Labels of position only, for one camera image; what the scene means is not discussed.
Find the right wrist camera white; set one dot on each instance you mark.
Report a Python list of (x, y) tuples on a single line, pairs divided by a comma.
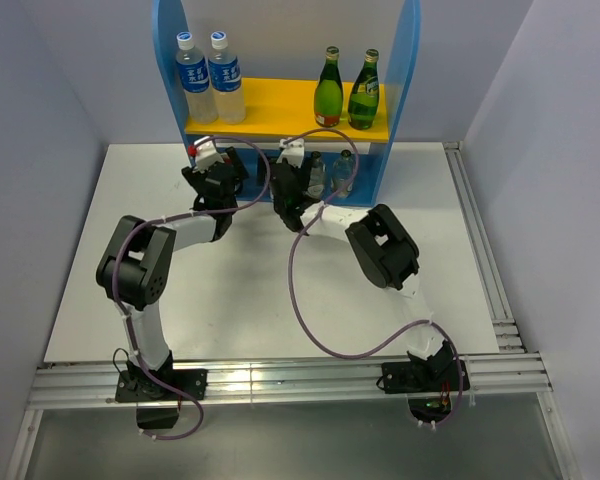
[(292, 152)]

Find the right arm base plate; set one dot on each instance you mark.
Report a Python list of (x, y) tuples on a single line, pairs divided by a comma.
[(412, 378)]

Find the green perrier bottle yellow label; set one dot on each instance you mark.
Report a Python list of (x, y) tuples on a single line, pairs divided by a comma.
[(364, 97)]

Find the green bottle red label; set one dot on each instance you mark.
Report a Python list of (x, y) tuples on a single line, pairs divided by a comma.
[(328, 95)]

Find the aluminium front rail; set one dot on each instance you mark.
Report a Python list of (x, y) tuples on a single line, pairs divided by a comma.
[(94, 385)]

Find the aluminium side rail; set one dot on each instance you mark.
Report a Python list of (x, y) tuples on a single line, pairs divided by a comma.
[(505, 327)]

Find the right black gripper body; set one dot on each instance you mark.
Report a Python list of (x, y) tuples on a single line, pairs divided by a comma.
[(303, 175)]

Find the left water bottle blue label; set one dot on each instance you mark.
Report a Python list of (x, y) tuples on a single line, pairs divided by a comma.
[(194, 77)]

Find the right water bottle blue label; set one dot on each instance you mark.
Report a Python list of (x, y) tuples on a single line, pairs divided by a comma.
[(226, 80)]

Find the blue and yellow shelf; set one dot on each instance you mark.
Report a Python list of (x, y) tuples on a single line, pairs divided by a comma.
[(280, 108)]

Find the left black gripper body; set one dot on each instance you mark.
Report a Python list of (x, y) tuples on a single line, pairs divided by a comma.
[(195, 179)]

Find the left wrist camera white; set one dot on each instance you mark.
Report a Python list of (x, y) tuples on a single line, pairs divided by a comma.
[(203, 154)]

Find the water bottle blue label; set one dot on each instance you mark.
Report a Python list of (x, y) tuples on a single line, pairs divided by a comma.
[(226, 80), (194, 77)]

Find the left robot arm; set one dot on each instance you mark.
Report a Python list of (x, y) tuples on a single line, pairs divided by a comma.
[(134, 268)]

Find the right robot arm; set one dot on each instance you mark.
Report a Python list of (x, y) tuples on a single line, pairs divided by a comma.
[(389, 259)]

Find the clear glass bottle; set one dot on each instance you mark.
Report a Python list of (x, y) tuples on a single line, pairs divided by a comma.
[(317, 176), (342, 172)]

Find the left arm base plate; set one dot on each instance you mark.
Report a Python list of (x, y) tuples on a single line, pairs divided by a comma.
[(136, 387)]

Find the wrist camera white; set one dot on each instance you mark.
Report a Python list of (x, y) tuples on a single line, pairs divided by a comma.
[(292, 152), (203, 154)]

